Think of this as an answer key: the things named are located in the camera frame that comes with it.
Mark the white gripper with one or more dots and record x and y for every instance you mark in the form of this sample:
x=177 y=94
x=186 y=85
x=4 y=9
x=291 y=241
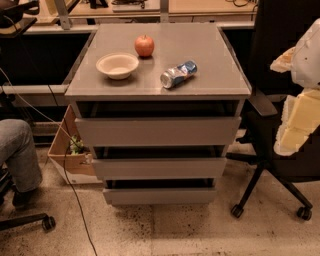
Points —
x=308 y=63

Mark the grey bottom drawer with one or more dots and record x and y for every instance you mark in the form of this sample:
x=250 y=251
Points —
x=159 y=196

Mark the grey drawer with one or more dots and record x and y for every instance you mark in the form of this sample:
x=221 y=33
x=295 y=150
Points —
x=183 y=131
x=158 y=168
x=159 y=196

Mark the grey top drawer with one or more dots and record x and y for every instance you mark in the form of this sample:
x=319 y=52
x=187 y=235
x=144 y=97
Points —
x=183 y=131

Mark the grey middle drawer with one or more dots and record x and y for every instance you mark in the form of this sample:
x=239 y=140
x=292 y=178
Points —
x=158 y=168

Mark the grey drawer cabinet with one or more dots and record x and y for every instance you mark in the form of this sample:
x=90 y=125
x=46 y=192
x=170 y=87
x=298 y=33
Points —
x=218 y=89

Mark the black office chair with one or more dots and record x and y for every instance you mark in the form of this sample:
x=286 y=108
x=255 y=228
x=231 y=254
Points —
x=279 y=25

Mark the crushed blue soda can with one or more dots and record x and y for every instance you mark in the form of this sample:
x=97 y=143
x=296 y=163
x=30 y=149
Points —
x=176 y=75

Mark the red apple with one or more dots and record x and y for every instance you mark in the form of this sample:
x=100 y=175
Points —
x=144 y=46

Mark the white paper bowl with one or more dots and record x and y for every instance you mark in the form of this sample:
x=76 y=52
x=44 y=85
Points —
x=117 y=66

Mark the wooden desk in background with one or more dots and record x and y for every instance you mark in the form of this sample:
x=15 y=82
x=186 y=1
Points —
x=79 y=15

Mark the green item in box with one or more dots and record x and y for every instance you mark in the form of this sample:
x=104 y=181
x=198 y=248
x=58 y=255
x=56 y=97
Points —
x=76 y=145

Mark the cardboard box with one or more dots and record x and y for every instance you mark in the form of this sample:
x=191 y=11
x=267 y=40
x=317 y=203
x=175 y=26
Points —
x=74 y=168

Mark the black chair base left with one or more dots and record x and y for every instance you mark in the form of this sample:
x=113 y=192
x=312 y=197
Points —
x=48 y=222

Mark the person leg in jeans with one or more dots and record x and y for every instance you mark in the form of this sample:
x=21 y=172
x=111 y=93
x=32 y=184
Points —
x=17 y=151

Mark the black shoe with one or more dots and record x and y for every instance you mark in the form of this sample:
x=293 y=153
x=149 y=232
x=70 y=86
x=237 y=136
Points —
x=21 y=199

